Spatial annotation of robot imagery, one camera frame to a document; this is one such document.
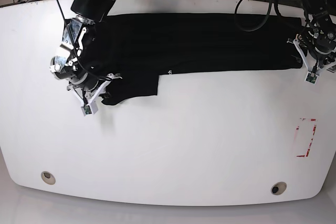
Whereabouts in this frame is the black arm cable image-right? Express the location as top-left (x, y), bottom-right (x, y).
top-left (234, 0), bottom-right (316, 33)

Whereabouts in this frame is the black t-shirt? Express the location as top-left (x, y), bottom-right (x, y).
top-left (80, 13), bottom-right (302, 105)

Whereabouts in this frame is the table cable grommet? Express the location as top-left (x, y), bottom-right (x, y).
top-left (271, 182), bottom-right (287, 196)
top-left (41, 171), bottom-right (56, 185)

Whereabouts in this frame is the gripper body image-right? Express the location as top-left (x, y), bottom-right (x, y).
top-left (310, 48), bottom-right (335, 67)

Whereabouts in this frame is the left table cable grommet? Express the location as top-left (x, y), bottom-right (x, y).
top-left (41, 171), bottom-right (56, 185)

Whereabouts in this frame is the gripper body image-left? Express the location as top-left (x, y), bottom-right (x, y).
top-left (70, 76), bottom-right (108, 101)

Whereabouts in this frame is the right table cable grommet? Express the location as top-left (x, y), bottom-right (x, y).
top-left (271, 182), bottom-right (287, 196)

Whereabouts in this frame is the red tape rectangle marking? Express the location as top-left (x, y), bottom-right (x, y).
top-left (293, 118), bottom-right (317, 157)

